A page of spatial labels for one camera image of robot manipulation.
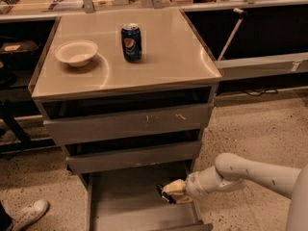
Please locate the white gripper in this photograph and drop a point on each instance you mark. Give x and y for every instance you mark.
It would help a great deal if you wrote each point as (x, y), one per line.
(192, 187)

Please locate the black chocolate rxbar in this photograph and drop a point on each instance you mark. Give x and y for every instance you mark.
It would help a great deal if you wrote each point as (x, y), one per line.
(165, 195)

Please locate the grey middle drawer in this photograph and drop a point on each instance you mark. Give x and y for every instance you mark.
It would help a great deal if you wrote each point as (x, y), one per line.
(134, 157)

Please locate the white paper bowl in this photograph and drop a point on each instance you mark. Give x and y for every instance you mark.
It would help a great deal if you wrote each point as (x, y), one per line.
(76, 53)

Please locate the open grey bottom drawer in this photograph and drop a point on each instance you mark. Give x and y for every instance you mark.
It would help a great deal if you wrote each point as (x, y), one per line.
(128, 200)

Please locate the grey top drawer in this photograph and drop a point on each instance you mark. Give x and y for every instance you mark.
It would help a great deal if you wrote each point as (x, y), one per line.
(128, 124)

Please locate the grey drawer cabinet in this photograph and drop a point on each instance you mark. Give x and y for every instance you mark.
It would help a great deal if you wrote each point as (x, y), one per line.
(174, 70)

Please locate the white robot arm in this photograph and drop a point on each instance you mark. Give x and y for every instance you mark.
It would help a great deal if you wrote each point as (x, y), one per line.
(227, 174)

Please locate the white sneaker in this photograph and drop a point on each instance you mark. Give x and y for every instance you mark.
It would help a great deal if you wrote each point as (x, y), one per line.
(29, 215)

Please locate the black bag under desk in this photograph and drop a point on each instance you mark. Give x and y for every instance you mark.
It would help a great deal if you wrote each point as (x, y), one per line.
(18, 50)

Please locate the grey stick with handle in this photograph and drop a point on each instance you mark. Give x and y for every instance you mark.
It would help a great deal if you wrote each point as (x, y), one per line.
(241, 13)

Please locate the blue pepsi can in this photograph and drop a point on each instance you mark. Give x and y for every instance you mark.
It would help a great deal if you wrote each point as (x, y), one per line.
(131, 42)

